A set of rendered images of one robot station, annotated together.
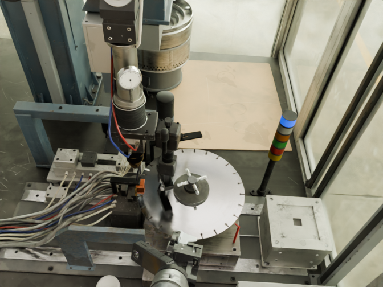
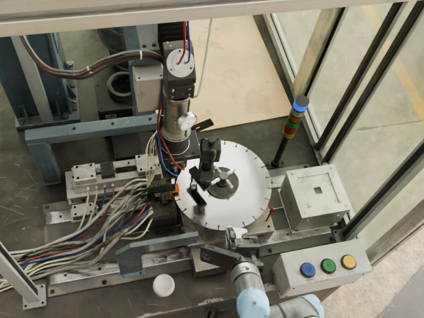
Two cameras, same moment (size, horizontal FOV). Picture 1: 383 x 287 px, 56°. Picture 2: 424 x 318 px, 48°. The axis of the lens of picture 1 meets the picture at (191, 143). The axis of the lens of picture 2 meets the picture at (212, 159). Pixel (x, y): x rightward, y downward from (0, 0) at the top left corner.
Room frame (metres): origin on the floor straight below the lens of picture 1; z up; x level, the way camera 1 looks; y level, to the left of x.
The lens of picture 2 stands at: (-0.06, 0.29, 2.34)
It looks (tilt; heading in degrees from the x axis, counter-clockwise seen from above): 59 degrees down; 340
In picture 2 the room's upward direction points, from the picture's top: 11 degrees clockwise
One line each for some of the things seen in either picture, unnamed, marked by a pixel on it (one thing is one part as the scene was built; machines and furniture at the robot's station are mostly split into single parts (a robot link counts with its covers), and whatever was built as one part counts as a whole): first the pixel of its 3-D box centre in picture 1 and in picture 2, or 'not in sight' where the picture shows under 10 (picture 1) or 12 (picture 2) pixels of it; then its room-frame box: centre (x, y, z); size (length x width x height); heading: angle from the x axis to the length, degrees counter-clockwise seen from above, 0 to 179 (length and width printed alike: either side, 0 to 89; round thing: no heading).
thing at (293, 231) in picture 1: (290, 233); (312, 199); (0.57, -0.35, 0.82); 0.18 x 0.18 x 0.15; 2
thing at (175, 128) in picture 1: (167, 147); (208, 158); (0.59, 0.06, 1.17); 0.06 x 0.05 x 0.20; 83
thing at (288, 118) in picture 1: (288, 118); (301, 103); (0.77, -0.28, 1.14); 0.05 x 0.04 x 0.03; 2
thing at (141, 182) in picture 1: (127, 186); (163, 192); (0.61, 0.18, 0.95); 0.10 x 0.03 x 0.07; 92
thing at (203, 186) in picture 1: (191, 187); (222, 181); (0.62, -0.01, 0.96); 0.11 x 0.11 x 0.03
